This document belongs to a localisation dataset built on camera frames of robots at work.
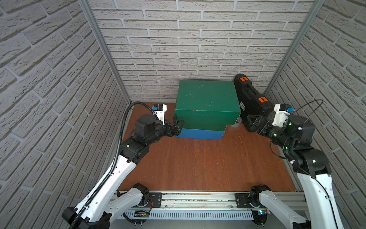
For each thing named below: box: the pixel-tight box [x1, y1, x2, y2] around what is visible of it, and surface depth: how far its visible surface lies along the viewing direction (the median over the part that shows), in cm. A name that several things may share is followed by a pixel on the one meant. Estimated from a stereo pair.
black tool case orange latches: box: [233, 73, 274, 132], surface depth 96 cm
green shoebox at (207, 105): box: [173, 80, 242, 132], surface depth 76 cm
